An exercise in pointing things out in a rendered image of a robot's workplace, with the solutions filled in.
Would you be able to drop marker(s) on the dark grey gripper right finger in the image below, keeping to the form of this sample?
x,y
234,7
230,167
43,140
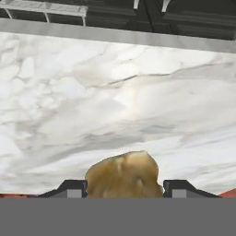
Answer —
x,y
177,188

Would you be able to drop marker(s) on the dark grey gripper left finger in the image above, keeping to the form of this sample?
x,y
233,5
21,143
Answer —
x,y
71,188

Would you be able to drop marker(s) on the red object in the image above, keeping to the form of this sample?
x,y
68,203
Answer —
x,y
229,194
14,195

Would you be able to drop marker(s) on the brown lumpy object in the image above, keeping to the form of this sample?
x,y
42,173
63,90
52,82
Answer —
x,y
124,176

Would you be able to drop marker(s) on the white metal stool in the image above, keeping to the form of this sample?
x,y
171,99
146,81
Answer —
x,y
152,4
46,8

